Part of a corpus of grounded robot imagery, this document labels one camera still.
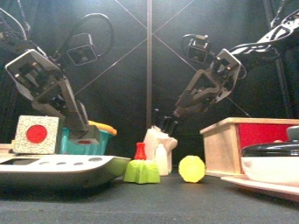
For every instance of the teal toy basket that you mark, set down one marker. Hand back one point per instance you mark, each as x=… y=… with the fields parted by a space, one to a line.
x=83 y=147

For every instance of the yellow orange toy food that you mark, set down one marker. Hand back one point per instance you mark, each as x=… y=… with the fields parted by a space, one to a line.
x=103 y=127

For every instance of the red toy bottle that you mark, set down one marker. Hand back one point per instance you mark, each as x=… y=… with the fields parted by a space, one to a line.
x=141 y=151

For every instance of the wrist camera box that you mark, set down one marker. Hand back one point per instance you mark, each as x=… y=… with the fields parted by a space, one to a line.
x=81 y=54
x=198 y=49

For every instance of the green sushi piece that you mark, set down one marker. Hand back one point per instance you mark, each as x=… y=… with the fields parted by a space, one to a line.
x=142 y=172

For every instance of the white toy knife block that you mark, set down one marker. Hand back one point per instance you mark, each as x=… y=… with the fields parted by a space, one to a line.
x=154 y=140

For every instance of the grey vertical frame pole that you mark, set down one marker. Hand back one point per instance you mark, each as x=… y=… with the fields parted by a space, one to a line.
x=149 y=64

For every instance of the wooden box with red panel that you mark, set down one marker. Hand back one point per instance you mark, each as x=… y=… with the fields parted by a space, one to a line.
x=222 y=145

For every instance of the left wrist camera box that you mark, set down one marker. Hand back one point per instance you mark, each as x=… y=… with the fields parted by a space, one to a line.
x=81 y=54

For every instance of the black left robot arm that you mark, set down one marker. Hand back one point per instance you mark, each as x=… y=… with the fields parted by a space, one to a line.
x=10 y=40

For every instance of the black frame post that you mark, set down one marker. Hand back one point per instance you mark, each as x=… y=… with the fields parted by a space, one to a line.
x=278 y=75

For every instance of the speckled box with red circle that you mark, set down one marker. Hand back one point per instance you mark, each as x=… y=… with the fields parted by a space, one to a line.
x=37 y=134

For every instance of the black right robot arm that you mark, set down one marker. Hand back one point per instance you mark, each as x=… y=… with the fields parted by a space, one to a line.
x=273 y=35

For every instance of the yellow green round toy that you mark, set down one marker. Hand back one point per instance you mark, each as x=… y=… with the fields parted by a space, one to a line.
x=191 y=169

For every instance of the white toy pot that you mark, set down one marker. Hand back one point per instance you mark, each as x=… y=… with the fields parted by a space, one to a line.
x=270 y=169

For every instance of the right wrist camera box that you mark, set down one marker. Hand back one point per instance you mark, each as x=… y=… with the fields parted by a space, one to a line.
x=198 y=49

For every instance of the white kitchen scale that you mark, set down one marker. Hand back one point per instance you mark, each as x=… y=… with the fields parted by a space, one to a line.
x=58 y=170

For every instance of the white toy bottle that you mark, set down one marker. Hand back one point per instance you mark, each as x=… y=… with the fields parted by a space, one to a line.
x=161 y=160

